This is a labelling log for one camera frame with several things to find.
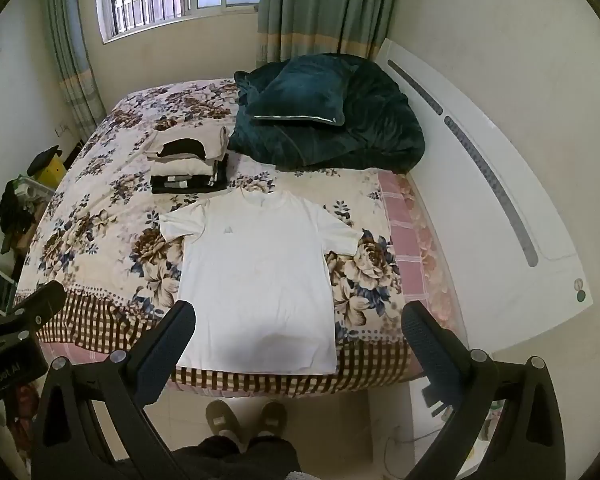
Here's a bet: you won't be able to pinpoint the white t-shirt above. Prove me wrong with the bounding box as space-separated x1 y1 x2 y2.
158 187 364 376

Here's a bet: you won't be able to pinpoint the floral blanket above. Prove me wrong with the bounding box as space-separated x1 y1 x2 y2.
12 77 426 401

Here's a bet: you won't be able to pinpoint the white headboard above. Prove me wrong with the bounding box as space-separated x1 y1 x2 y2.
374 37 595 356

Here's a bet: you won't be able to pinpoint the yellow box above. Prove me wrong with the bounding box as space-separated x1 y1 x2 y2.
32 157 67 189

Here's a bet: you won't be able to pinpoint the small black folded garment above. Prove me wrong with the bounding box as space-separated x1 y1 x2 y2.
160 138 207 157

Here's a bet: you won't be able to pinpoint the dark green pillow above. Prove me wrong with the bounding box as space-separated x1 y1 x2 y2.
244 57 353 126

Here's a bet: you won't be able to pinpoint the black bag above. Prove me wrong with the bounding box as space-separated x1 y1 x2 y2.
0 176 37 237

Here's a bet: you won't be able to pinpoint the cream folded garment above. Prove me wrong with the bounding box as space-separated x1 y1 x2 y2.
151 157 217 177

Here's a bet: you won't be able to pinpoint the black hat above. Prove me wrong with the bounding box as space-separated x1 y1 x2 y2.
27 145 64 172

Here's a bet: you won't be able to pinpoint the wide green curtain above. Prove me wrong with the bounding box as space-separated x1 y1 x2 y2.
255 0 405 69

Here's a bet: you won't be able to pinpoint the person's dark pants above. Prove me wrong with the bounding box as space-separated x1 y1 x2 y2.
171 434 302 480

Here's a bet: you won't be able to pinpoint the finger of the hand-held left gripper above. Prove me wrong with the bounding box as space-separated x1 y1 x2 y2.
0 280 67 347

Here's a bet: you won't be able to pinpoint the beige folded garment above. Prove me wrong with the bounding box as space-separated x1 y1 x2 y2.
144 126 230 162

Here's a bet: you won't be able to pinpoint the grey slipper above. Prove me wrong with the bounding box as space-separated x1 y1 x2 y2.
205 399 244 443
256 400 288 439

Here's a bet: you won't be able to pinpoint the pink checked bed sheet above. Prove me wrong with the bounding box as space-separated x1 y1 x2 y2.
377 170 468 356

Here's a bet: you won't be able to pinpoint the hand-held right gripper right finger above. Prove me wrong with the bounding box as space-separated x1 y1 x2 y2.
401 301 566 480

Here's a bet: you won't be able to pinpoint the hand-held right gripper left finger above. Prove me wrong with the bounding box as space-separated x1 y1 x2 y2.
31 300 197 480

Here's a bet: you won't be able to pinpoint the dark green quilt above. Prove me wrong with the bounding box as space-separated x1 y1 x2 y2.
227 54 427 171

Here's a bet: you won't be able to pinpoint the narrow green curtain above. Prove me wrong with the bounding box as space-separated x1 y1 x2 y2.
41 0 107 137

